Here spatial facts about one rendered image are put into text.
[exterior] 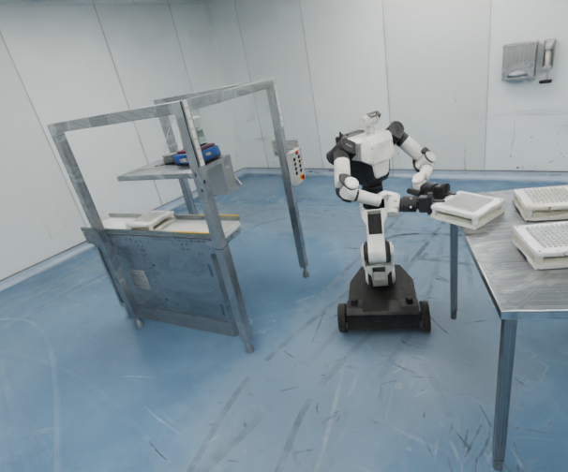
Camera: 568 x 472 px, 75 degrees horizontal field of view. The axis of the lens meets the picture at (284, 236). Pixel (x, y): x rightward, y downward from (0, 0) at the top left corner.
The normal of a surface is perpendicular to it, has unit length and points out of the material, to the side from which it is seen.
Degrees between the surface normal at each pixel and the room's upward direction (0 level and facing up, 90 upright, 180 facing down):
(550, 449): 0
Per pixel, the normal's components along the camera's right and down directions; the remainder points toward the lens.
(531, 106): -0.59, 0.44
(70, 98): 0.78, 0.12
